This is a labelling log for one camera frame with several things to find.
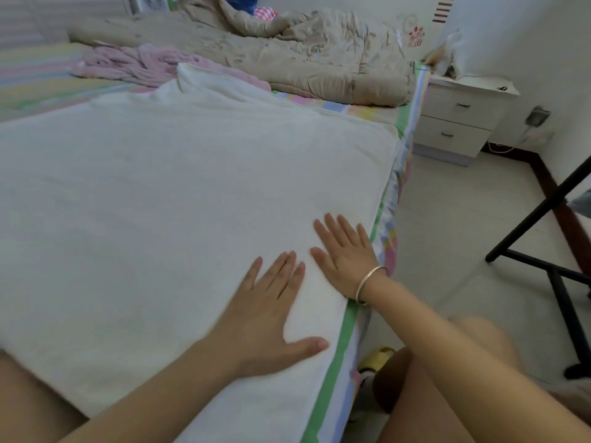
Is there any person's right forearm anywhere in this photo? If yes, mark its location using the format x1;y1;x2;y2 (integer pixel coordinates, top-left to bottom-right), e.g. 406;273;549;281
362;276;591;443

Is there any blue pillow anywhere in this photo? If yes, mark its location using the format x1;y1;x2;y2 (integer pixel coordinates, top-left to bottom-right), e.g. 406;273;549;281
222;0;262;15

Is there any striped pastel bed sheet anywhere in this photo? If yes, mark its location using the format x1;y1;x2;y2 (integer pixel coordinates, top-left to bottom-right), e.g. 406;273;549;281
0;41;433;443

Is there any dark brown baseboard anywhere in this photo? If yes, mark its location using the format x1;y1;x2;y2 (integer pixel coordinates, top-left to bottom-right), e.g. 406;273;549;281
484;143;591;277

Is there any grey hanging garment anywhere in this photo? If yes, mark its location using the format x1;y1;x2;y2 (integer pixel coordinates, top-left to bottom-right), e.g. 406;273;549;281
569;189;591;220

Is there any cream plush toy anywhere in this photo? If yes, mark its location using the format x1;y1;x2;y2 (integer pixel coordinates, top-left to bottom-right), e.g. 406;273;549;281
423;32;463;81

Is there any white nightstand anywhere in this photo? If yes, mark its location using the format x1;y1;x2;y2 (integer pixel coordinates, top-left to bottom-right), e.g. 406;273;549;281
412;73;521;167

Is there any person's left forearm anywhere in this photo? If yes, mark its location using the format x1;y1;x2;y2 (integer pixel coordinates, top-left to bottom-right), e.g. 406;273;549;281
60;341;251;443

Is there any plastic covered beige coat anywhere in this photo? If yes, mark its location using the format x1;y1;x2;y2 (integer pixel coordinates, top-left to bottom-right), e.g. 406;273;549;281
545;378;591;425

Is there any silver bracelet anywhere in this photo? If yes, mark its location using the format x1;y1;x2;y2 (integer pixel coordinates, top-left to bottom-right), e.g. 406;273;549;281
355;265;387;305

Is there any black clothes rack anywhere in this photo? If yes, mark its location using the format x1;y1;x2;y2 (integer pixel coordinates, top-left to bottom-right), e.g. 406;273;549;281
484;156;591;379

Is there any white headboard with red dots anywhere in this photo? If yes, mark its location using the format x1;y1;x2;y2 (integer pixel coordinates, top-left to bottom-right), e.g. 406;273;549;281
263;0;463;52

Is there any black wall plug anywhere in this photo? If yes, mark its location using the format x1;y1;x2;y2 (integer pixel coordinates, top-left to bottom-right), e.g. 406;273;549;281
525;106;552;128

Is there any beige quilt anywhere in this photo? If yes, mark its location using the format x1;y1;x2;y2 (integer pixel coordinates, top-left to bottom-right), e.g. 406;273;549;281
69;0;417;107

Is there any cream fleece blanket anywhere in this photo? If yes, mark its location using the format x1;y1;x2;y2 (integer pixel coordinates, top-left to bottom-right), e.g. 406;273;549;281
0;64;403;443

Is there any person's right hand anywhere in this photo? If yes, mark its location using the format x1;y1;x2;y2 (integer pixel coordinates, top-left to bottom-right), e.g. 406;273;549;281
309;213;382;301

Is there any person's left hand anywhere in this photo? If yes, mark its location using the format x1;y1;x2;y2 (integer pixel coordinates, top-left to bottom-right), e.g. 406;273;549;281
205;252;331;381

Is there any small white desk fan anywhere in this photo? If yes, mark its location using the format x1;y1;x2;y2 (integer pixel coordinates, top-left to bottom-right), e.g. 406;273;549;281
129;0;167;15

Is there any pink fleece blanket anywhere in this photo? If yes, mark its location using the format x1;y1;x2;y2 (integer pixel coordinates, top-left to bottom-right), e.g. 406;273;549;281
72;44;273;93

